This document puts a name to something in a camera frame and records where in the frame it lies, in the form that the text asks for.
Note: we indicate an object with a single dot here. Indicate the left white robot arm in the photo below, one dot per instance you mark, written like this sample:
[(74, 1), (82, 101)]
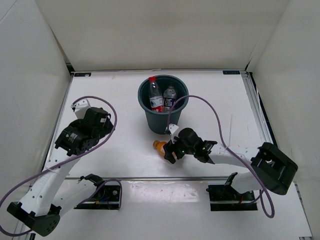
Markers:
[(42, 207)]

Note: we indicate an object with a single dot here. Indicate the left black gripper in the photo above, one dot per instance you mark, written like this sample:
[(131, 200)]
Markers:
[(107, 128)]

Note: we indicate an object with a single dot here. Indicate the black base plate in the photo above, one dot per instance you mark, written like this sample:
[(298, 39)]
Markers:
[(107, 198), (224, 198)]

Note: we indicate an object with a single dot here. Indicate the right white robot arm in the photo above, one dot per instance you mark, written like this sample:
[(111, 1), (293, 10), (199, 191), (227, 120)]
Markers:
[(268, 167)]

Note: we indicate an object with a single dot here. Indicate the dark green plastic bin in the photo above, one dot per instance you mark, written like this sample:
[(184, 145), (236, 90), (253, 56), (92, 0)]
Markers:
[(157, 121)]

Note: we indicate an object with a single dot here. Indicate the black label small bottle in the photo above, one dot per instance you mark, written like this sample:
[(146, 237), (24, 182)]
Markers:
[(169, 98)]

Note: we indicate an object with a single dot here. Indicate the aluminium front rail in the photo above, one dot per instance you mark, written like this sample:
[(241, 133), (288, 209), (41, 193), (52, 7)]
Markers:
[(204, 178)]

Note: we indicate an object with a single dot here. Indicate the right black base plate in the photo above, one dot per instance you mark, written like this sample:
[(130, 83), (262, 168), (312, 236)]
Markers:
[(224, 198)]

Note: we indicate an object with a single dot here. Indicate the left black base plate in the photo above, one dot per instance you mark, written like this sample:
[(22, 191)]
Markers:
[(107, 198)]

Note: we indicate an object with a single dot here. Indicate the red label water bottle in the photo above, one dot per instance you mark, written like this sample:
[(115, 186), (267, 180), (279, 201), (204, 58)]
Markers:
[(155, 95)]

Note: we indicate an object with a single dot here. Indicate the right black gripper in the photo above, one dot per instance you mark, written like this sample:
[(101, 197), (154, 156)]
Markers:
[(168, 155)]

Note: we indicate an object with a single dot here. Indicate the orange juice bottle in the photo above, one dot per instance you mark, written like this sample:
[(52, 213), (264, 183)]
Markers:
[(159, 147)]

